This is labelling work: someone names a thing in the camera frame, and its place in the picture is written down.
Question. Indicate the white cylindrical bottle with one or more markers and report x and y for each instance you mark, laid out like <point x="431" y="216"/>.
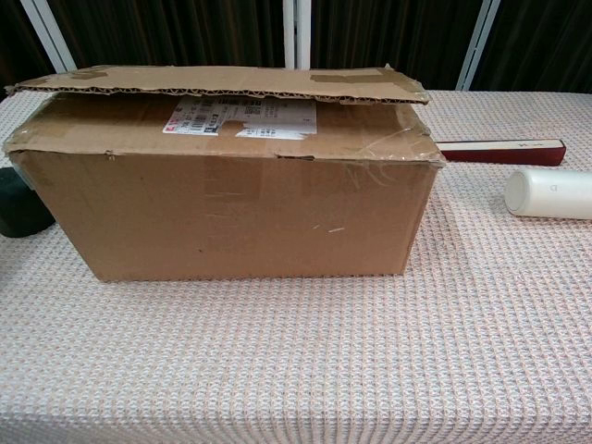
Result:
<point x="550" y="194"/>

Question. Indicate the brown cardboard box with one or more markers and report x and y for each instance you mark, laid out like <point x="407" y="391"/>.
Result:
<point x="231" y="217"/>

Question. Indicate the red and cream long case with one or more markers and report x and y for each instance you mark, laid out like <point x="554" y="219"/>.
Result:
<point x="509" y="153"/>

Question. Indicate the pink white woven tablecloth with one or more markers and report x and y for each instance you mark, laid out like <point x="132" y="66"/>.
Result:
<point x="296" y="361"/>

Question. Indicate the black cylindrical container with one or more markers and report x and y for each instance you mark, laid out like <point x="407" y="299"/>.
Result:
<point x="20" y="205"/>

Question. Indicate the white vertical frame pole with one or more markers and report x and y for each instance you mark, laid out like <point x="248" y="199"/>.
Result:
<point x="296" y="32"/>

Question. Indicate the white slanted frame pole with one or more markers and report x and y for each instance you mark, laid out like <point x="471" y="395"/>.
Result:
<point x="48" y="34"/>
<point x="478" y="41"/>

